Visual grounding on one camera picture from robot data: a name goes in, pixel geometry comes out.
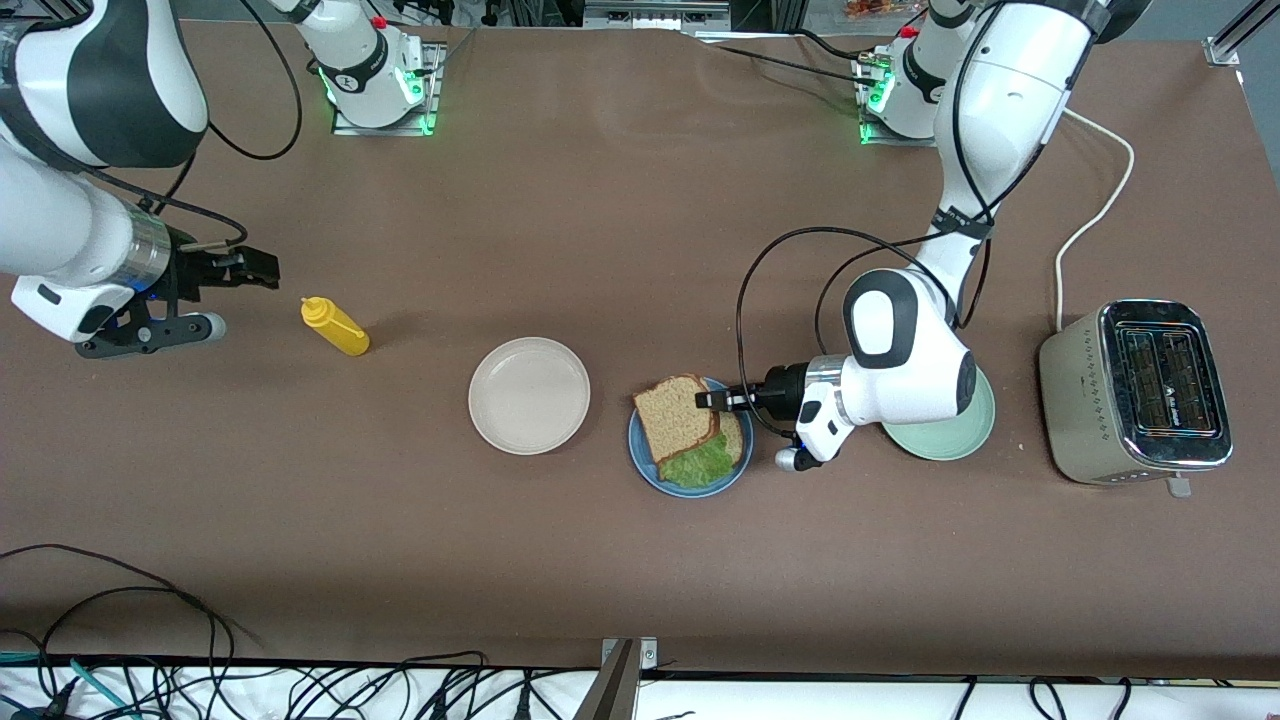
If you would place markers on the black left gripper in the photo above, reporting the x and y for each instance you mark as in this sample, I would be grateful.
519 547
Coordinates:
783 389

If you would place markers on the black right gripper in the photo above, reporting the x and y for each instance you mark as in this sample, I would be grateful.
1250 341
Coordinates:
190 270

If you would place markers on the brown bread slice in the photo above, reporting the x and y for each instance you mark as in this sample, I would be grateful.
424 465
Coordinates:
733 435
675 415

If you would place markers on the green lettuce leaf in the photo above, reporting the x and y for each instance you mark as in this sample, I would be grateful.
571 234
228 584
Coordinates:
700 465

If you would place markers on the yellow squeeze bottle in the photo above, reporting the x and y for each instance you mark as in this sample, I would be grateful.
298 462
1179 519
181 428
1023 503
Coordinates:
340 330

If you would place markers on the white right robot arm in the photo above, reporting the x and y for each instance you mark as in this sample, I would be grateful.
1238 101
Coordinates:
90 150

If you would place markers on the blue round plate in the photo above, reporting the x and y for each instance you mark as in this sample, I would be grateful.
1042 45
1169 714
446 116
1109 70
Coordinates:
645 470

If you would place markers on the beige round plate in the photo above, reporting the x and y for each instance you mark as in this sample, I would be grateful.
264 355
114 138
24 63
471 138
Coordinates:
529 396

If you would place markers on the pale green round plate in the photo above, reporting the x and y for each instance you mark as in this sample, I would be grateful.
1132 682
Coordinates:
950 440

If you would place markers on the beige steel toaster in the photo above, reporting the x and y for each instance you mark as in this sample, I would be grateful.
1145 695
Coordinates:
1085 400

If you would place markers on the silver power strip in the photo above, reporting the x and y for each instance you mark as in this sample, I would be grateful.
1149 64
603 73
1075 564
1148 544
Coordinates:
655 14

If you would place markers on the orange background item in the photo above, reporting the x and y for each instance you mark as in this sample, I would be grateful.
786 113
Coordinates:
870 8

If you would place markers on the aluminium corner profile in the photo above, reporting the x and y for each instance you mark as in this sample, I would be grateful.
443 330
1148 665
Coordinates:
1225 50

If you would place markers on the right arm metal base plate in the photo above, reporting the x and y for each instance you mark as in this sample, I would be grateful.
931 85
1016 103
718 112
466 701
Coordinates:
385 130

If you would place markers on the grey metal bracket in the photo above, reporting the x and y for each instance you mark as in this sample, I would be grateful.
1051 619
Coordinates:
625 655

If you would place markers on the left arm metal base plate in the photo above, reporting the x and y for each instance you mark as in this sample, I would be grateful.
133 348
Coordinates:
880 138

